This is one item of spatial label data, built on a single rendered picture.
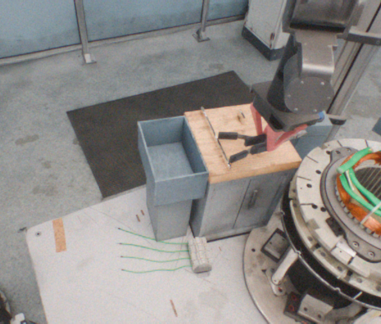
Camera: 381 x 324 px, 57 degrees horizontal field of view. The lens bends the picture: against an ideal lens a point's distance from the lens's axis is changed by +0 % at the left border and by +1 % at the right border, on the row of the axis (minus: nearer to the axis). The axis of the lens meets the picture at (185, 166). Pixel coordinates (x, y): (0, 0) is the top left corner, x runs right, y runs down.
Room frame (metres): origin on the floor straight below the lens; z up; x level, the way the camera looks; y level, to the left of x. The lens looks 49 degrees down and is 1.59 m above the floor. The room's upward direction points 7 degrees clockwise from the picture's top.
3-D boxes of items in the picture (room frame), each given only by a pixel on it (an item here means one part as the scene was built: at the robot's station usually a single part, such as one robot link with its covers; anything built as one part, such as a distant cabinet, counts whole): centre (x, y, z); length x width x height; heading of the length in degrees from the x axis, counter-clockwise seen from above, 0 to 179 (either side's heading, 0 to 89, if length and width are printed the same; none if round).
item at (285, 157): (0.56, -0.11, 1.05); 0.20 x 0.19 x 0.02; 112
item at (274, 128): (0.45, -0.14, 1.20); 0.07 x 0.07 x 0.09; 30
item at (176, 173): (0.50, 0.03, 0.92); 0.17 x 0.11 x 0.28; 22
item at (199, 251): (0.40, -0.06, 0.80); 0.10 x 0.05 x 0.04; 17
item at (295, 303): (0.29, -0.30, 0.81); 0.08 x 0.05 x 0.02; 70
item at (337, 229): (0.33, -0.26, 1.10); 0.03 x 0.01 x 0.01; 27
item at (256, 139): (0.45, -0.12, 1.16); 0.04 x 0.01 x 0.02; 120
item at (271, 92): (0.45, -0.14, 1.27); 0.10 x 0.07 x 0.07; 30
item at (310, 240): (0.36, -0.23, 1.06); 0.09 x 0.04 x 0.01; 28
